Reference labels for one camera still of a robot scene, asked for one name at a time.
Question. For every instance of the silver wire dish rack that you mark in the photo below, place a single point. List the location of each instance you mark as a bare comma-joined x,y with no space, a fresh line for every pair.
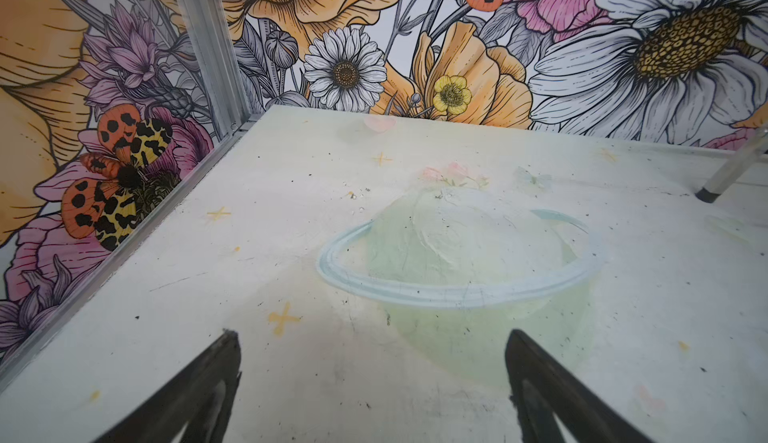
734,168

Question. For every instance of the left aluminium corner post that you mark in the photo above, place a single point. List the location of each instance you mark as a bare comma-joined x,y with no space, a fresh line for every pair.
208,31

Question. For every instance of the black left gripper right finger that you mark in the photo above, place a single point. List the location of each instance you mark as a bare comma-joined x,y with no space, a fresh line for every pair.
547,396

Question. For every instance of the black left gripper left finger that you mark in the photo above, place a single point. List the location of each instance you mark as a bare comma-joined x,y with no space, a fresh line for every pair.
194,406

